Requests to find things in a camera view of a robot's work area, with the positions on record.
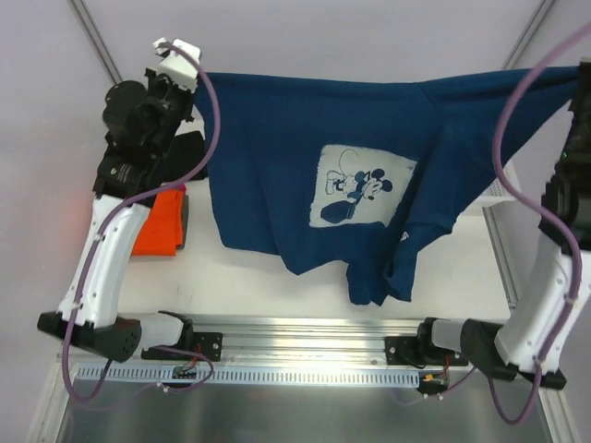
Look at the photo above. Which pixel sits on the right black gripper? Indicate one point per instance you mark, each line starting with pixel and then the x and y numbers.
pixel 582 102

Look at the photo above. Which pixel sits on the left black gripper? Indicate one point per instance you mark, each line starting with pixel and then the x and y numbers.
pixel 183 99

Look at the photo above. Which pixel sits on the blue t shirt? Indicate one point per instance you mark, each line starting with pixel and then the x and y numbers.
pixel 369 174

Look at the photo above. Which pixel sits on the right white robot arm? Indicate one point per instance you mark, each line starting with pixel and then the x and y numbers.
pixel 530 342

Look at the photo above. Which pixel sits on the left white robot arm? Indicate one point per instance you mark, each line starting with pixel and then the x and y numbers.
pixel 115 224

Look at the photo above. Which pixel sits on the black folded t shirt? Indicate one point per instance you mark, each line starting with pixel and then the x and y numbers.
pixel 185 153

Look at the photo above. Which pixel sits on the grey folded t shirt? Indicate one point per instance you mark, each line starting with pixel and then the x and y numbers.
pixel 184 215

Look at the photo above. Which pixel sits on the white plastic basket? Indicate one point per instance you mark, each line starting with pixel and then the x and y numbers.
pixel 496 192

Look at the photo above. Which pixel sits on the orange folded t shirt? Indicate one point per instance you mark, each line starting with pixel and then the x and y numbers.
pixel 160 233

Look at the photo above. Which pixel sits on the left corner aluminium profile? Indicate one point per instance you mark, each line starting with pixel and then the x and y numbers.
pixel 95 39

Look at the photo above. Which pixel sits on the corner aluminium profile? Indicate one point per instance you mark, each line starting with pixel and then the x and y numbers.
pixel 529 33
pixel 95 39

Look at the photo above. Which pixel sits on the right corner aluminium profile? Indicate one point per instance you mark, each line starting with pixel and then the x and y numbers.
pixel 529 33

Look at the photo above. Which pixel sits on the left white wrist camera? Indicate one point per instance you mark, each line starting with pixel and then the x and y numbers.
pixel 176 66

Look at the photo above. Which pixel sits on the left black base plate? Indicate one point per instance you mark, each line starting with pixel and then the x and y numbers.
pixel 208 344

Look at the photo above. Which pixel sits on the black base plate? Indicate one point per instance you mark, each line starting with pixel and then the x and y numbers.
pixel 208 344
pixel 410 350

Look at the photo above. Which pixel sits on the aluminium mounting rail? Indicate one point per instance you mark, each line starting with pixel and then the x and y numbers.
pixel 306 339

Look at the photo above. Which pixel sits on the white slotted cable duct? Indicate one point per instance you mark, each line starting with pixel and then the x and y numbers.
pixel 251 375

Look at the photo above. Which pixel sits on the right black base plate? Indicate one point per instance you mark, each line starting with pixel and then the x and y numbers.
pixel 410 350

